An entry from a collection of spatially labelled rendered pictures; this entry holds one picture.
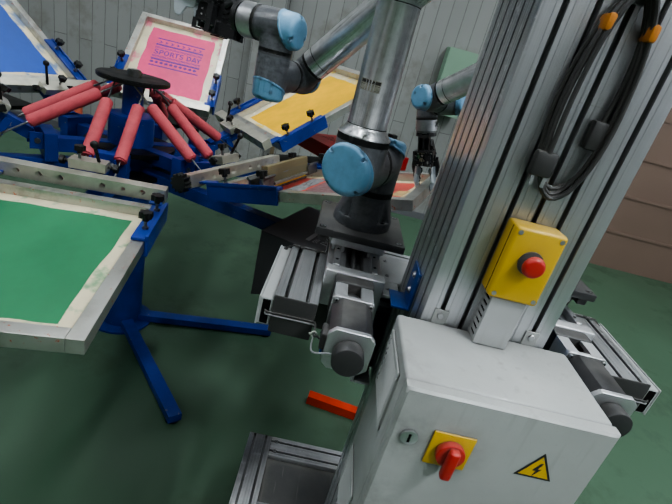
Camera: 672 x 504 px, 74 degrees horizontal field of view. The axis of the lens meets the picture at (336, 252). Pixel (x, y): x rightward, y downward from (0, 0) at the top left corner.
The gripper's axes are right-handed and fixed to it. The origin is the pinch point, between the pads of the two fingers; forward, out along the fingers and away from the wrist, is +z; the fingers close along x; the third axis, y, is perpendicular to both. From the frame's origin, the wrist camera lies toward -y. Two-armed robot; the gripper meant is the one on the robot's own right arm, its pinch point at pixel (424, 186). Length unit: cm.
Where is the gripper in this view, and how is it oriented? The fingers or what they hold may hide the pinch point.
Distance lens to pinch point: 172.3
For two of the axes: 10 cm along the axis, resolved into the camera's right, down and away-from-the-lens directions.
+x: 9.3, 1.1, -3.5
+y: -3.7, 3.0, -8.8
